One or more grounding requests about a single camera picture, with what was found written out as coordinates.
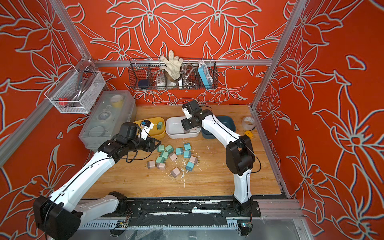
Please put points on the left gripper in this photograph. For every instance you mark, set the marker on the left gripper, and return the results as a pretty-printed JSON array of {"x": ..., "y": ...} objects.
[{"x": 150, "y": 145}]

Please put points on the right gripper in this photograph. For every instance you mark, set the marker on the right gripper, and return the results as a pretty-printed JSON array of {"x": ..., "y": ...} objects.
[{"x": 185, "y": 124}]

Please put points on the green plug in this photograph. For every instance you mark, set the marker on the green plug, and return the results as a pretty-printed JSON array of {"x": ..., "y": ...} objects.
[
  {"x": 160, "y": 160},
  {"x": 169, "y": 149},
  {"x": 165, "y": 154},
  {"x": 160, "y": 125},
  {"x": 161, "y": 148}
]

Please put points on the pink plug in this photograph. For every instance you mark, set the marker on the pink plug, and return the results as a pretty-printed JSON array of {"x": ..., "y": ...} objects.
[
  {"x": 194, "y": 160},
  {"x": 175, "y": 172},
  {"x": 161, "y": 166},
  {"x": 173, "y": 157},
  {"x": 151, "y": 164}
]

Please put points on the blue plug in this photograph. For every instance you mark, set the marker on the blue plug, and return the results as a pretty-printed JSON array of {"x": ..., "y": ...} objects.
[
  {"x": 187, "y": 154},
  {"x": 187, "y": 147},
  {"x": 190, "y": 166},
  {"x": 179, "y": 151}
]

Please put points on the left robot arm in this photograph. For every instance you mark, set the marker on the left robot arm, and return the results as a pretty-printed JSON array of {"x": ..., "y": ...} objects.
[{"x": 60, "y": 214}]

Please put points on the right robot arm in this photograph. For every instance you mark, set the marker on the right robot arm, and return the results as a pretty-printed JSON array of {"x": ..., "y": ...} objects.
[{"x": 240, "y": 156}]

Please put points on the white storage box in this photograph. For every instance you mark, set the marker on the white storage box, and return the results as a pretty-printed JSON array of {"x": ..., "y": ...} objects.
[{"x": 175, "y": 130}]

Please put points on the dark blue storage box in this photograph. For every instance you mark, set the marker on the dark blue storage box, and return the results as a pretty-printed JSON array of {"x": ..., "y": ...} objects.
[{"x": 226, "y": 120}]

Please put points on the light blue box in basket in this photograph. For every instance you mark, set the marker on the light blue box in basket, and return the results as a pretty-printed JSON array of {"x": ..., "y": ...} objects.
[{"x": 205, "y": 75}]

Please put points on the clear plastic lidded container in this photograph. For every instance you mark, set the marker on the clear plastic lidded container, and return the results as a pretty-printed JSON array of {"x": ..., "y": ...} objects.
[{"x": 111, "y": 110}]

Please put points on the white power strip in basket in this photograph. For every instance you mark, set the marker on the white power strip in basket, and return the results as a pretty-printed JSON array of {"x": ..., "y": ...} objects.
[{"x": 160, "y": 82}]

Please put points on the white rubber glove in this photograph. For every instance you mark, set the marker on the white rubber glove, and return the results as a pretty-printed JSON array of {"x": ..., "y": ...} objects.
[{"x": 172, "y": 65}]

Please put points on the clear tape roll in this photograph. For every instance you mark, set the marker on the clear tape roll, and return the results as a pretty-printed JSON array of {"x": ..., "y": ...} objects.
[{"x": 249, "y": 123}]

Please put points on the yellow tape measure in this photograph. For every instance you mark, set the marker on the yellow tape measure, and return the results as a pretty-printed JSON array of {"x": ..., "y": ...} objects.
[{"x": 249, "y": 134}]

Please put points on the red object in basket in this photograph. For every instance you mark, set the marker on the red object in basket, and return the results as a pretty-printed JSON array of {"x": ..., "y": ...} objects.
[{"x": 63, "y": 101}]

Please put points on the black wire basket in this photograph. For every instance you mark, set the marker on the black wire basket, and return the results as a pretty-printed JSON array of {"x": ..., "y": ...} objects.
[{"x": 143, "y": 73}]

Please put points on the white wire basket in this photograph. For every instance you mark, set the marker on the white wire basket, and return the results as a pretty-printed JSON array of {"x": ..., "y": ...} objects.
[{"x": 82, "y": 87}]

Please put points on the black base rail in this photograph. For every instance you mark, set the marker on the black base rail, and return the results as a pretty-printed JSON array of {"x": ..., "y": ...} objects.
[{"x": 204, "y": 212}]

